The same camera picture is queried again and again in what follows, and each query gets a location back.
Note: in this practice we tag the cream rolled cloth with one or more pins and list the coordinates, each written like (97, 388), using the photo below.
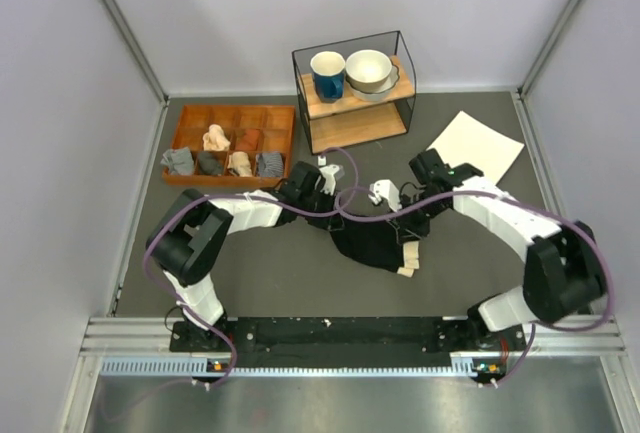
(239, 164)
(215, 139)

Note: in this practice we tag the white scalloped dish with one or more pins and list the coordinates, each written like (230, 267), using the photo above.
(382, 92)

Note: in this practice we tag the white square plate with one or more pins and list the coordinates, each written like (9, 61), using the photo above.
(467, 140)

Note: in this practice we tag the blue ceramic mug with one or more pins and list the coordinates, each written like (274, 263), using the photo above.
(328, 74)

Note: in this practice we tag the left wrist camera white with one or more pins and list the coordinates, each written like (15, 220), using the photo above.
(330, 174)

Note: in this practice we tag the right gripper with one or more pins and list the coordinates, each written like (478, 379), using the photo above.
(408, 229)

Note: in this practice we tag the grey slotted cable duct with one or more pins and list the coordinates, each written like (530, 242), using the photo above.
(207, 368)

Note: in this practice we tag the wooden compartment organizer tray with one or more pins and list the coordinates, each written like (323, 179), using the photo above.
(277, 123)

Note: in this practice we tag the cream ceramic bowl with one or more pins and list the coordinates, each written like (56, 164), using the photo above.
(367, 70)

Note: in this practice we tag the orange rolled cloth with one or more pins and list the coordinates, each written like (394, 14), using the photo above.
(248, 140)

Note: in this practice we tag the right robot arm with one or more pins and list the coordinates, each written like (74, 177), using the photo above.
(562, 274)

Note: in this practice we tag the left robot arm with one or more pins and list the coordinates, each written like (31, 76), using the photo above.
(186, 243)

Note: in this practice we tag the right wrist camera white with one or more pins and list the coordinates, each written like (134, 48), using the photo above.
(385, 191)

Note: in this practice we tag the black underwear cream waistband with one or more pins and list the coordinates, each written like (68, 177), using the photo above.
(381, 245)

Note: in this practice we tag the blue striped rolled cloth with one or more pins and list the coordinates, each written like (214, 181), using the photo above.
(269, 164)

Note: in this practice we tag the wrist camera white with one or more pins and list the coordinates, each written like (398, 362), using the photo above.
(330, 174)
(385, 191)

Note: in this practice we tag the black wire wooden shelf rack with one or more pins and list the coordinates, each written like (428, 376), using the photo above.
(350, 121)

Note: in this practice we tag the aluminium frame rail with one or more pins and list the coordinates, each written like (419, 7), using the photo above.
(146, 336)

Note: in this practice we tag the grey striped rolled cloth left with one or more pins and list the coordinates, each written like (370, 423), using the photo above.
(178, 162)

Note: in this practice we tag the cream rolled cloth lower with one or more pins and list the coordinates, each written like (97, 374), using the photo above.
(239, 164)

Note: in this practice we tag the cream rolled cloth upper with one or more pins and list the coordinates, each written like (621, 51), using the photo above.
(215, 139)

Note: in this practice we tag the dark grey rolled cloth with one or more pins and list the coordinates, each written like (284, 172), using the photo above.
(208, 164)

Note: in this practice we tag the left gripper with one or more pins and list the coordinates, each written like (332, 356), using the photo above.
(327, 223)

